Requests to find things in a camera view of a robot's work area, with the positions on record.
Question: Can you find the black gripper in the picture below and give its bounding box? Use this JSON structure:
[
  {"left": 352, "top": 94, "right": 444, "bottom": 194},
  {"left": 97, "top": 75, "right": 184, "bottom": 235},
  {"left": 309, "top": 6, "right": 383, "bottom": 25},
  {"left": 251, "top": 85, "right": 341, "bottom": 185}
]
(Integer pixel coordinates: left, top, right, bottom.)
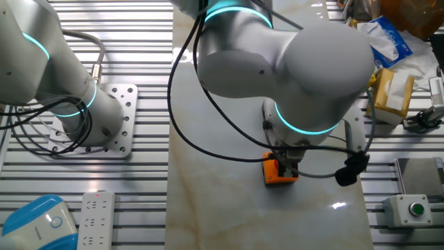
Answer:
[{"left": 273, "top": 138, "right": 307, "bottom": 178}]

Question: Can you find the orange box red mushroom button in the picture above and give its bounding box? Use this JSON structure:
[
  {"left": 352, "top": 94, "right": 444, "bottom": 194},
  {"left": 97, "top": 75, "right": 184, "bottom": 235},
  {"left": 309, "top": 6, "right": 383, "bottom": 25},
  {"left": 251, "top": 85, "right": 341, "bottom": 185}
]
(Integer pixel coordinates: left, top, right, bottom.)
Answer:
[{"left": 262, "top": 151, "right": 300, "bottom": 185}]

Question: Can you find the brown tissue pack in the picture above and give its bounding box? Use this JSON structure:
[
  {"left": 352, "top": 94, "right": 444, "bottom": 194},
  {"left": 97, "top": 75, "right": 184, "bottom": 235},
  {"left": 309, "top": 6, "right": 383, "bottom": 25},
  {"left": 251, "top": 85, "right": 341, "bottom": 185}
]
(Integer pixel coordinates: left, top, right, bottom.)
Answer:
[{"left": 366, "top": 67, "right": 416, "bottom": 126}]

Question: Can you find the grey box small green button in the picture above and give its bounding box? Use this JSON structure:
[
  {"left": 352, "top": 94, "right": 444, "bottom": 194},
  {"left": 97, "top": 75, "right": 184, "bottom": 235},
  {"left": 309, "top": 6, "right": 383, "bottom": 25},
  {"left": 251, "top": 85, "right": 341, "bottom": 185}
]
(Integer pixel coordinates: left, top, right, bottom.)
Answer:
[{"left": 382, "top": 194, "right": 434, "bottom": 228}]

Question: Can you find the blue tissue pack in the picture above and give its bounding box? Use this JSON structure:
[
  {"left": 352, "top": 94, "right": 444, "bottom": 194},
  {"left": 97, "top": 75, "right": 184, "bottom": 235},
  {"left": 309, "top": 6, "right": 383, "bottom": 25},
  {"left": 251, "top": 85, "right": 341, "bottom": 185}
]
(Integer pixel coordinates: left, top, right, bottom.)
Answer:
[{"left": 357, "top": 15, "right": 413, "bottom": 69}]

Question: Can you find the white tissue paper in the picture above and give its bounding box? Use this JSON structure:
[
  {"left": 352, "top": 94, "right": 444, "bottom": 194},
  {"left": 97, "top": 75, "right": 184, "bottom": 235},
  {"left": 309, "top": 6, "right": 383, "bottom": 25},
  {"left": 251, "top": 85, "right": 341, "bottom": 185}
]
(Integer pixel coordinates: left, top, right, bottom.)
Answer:
[{"left": 395, "top": 29, "right": 441, "bottom": 92}]

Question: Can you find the brown paper bag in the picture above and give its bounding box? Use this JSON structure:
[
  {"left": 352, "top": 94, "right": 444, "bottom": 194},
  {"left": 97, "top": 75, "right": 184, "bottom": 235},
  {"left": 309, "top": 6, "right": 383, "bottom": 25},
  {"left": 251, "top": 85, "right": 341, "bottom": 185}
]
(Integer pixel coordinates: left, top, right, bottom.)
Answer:
[{"left": 379, "top": 0, "right": 444, "bottom": 41}]

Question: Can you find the white power strip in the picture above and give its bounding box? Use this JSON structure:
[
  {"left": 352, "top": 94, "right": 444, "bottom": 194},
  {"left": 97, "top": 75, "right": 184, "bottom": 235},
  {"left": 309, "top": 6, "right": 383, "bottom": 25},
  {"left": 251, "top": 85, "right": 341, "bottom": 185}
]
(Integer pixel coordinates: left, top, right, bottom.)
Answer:
[{"left": 76, "top": 190, "right": 116, "bottom": 250}]

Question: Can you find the blue white plastic device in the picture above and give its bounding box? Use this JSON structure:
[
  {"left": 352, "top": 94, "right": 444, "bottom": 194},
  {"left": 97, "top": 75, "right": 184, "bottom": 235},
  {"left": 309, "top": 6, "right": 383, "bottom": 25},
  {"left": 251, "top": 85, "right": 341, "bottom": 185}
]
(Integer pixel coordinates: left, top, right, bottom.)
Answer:
[{"left": 0, "top": 194, "right": 79, "bottom": 250}]

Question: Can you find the black cable wrap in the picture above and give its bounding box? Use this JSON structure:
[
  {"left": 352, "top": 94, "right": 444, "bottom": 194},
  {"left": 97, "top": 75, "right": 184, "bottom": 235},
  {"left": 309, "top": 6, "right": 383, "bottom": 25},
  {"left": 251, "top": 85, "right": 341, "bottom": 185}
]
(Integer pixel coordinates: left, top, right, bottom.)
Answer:
[{"left": 334, "top": 150, "right": 371, "bottom": 188}]

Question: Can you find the silver camera mount bracket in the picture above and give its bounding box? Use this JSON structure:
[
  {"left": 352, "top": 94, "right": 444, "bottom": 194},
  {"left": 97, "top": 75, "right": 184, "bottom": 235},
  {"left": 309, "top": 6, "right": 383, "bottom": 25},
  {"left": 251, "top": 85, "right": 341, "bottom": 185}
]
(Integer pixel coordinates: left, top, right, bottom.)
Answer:
[{"left": 341, "top": 103, "right": 368, "bottom": 153}]

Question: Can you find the long black cable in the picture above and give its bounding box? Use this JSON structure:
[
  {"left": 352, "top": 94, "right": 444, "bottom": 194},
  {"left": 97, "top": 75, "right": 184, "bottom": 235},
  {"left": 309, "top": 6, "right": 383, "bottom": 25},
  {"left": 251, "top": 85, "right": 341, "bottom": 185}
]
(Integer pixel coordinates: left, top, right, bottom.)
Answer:
[
  {"left": 166, "top": 13, "right": 275, "bottom": 163},
  {"left": 192, "top": 15, "right": 358, "bottom": 156}
]

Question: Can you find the thin grey cable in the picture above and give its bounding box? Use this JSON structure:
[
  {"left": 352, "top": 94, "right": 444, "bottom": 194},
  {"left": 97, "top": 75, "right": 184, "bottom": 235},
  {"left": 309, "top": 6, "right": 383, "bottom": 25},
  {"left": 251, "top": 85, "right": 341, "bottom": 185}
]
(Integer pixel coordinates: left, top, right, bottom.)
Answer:
[{"left": 294, "top": 88, "right": 377, "bottom": 178}]

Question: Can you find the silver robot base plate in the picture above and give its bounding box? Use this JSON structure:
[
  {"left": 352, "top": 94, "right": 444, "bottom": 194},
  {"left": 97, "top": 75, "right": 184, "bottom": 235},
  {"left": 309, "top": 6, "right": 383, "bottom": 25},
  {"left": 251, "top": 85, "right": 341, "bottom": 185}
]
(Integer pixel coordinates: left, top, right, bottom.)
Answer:
[{"left": 46, "top": 83, "right": 139, "bottom": 160}]

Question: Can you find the thin black cable bundle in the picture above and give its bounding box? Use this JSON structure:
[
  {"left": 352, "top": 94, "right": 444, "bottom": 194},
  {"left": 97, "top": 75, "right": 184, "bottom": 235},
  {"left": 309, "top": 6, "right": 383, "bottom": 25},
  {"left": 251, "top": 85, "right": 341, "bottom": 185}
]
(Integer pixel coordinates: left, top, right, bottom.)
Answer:
[{"left": 0, "top": 97, "right": 94, "bottom": 156}]

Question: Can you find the thick grey robot cable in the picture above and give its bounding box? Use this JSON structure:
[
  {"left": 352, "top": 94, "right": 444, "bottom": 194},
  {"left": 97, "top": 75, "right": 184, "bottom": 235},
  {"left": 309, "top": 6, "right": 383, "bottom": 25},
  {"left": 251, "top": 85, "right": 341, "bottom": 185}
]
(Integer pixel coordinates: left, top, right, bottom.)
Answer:
[{"left": 62, "top": 29, "right": 106, "bottom": 85}]

